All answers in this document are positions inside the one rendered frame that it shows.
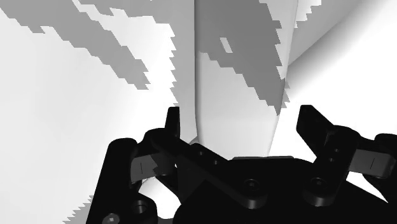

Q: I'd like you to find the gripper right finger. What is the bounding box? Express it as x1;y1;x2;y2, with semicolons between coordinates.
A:
296;104;397;207

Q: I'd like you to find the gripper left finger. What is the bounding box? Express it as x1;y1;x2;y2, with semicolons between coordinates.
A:
85;106;269;224

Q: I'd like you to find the white tall rounded object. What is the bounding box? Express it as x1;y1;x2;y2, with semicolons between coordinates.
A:
188;0;299;161

